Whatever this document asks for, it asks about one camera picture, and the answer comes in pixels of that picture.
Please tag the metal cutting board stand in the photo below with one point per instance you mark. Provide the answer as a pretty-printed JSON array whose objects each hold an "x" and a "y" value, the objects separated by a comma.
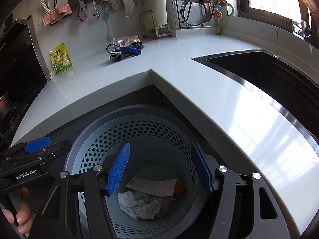
[{"x": 150, "y": 28}]

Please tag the white paper ball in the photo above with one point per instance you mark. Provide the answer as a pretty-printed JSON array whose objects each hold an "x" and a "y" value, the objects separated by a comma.
[{"x": 148, "y": 208}]

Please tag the orange round toy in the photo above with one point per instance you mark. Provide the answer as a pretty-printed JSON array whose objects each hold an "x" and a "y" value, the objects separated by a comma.
[{"x": 178, "y": 189}]

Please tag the white hanging cloth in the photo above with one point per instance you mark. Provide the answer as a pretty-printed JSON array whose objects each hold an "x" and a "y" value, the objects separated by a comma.
[{"x": 129, "y": 6}]

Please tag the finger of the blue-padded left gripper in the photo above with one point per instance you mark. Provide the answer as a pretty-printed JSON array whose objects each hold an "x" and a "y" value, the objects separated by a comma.
[{"x": 37, "y": 145}]

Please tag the yellow green refill pouch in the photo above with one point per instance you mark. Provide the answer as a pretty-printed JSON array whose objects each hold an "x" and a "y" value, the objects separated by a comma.
[{"x": 60, "y": 59}]

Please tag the black kitchen sink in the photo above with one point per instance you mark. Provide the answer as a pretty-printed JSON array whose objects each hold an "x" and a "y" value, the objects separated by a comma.
[{"x": 291, "y": 93}]

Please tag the glass mug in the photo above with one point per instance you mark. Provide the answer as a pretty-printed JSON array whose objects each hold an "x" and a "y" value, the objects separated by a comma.
[{"x": 300, "y": 29}]

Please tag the blue white bottle brush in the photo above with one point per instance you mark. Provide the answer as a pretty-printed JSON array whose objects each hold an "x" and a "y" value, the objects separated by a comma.
[{"x": 110, "y": 33}]

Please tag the dark cloth scrap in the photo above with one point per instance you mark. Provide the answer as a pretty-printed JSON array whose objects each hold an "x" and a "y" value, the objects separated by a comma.
[{"x": 118, "y": 53}]

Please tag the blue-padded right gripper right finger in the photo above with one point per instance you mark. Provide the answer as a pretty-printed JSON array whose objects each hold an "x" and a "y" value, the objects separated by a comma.
[{"x": 243, "y": 206}]

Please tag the black lid rack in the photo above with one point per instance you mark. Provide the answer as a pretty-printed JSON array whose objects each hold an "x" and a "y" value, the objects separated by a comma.
[{"x": 185, "y": 26}]

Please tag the grey hanging cloth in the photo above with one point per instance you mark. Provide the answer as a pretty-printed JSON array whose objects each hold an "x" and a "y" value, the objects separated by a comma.
[{"x": 112, "y": 4}]

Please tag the grey perforated trash bin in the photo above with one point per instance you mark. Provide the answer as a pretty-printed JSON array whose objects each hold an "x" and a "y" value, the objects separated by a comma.
[{"x": 160, "y": 149}]

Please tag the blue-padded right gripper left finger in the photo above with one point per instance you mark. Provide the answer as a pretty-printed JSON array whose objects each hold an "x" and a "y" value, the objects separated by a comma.
[{"x": 59, "y": 217}]

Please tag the purple grey scrub cloth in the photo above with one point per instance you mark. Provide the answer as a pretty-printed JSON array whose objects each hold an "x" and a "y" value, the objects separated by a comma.
[{"x": 82, "y": 15}]

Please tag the person's left hand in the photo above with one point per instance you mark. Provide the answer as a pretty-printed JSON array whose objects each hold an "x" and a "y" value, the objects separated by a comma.
[{"x": 24, "y": 214}]

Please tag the white chopsticks bundle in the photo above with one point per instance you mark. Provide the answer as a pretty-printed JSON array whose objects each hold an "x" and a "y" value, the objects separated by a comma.
[{"x": 44, "y": 4}]

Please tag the clear plastic cup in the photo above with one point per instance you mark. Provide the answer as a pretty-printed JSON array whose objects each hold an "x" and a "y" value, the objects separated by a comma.
[{"x": 125, "y": 41}]

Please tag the metal ladle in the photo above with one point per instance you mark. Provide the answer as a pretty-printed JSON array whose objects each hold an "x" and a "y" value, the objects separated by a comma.
[{"x": 96, "y": 14}]

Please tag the pink wavy sponge cloth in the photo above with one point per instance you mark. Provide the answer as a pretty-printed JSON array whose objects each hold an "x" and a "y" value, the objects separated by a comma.
[{"x": 55, "y": 14}]

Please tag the white tissue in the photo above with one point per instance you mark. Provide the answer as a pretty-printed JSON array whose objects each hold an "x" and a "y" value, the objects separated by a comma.
[{"x": 127, "y": 204}]

